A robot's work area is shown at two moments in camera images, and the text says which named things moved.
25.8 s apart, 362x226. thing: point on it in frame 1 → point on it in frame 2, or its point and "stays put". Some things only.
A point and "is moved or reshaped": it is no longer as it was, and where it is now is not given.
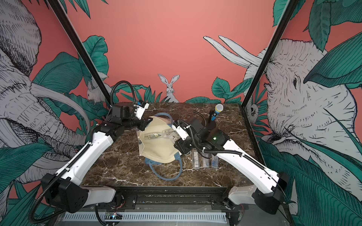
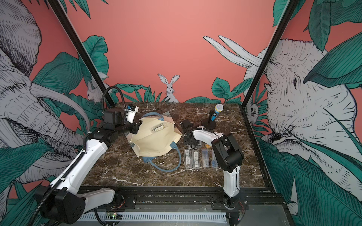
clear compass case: x=166 y=133 → x=187 y=159
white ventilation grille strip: x=148 y=217 stays put
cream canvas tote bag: x=157 y=141 is moved or reshaped
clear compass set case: x=195 y=157 stays put
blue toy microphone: x=218 y=108 stays put
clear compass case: x=215 y=161 stays put
